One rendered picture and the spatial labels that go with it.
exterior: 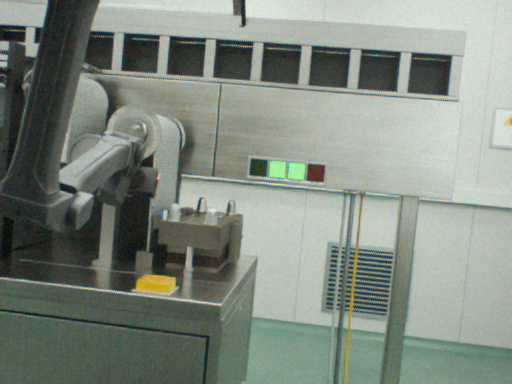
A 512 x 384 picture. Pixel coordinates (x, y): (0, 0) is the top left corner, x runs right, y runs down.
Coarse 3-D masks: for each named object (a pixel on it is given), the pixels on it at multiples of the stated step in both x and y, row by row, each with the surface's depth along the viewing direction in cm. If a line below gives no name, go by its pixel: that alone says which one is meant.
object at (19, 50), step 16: (0, 48) 138; (16, 48) 137; (0, 64) 137; (16, 64) 138; (16, 80) 139; (0, 96) 140; (16, 96) 139; (0, 112) 141; (16, 112) 140; (0, 128) 140; (16, 128) 141; (0, 144) 142; (0, 160) 138; (0, 176) 138; (0, 224) 139; (0, 240) 139; (0, 256) 139
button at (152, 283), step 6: (144, 276) 125; (150, 276) 126; (156, 276) 126; (162, 276) 127; (168, 276) 127; (138, 282) 121; (144, 282) 121; (150, 282) 121; (156, 282) 121; (162, 282) 121; (168, 282) 122; (174, 282) 126; (138, 288) 121; (144, 288) 121; (150, 288) 121; (156, 288) 121; (162, 288) 121; (168, 288) 122
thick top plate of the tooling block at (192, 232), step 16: (160, 224) 144; (176, 224) 143; (192, 224) 143; (208, 224) 145; (224, 224) 148; (160, 240) 144; (176, 240) 144; (192, 240) 143; (208, 240) 143; (224, 240) 149
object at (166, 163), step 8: (160, 152) 151; (168, 152) 159; (160, 160) 152; (168, 160) 160; (176, 160) 169; (160, 168) 153; (168, 168) 161; (176, 168) 169; (168, 176) 162; (176, 176) 170; (160, 184) 154; (168, 184) 162; (176, 184) 171; (160, 192) 155; (168, 192) 163; (152, 200) 148; (160, 200) 156; (168, 200) 164; (160, 208) 157; (168, 208) 165; (152, 216) 150
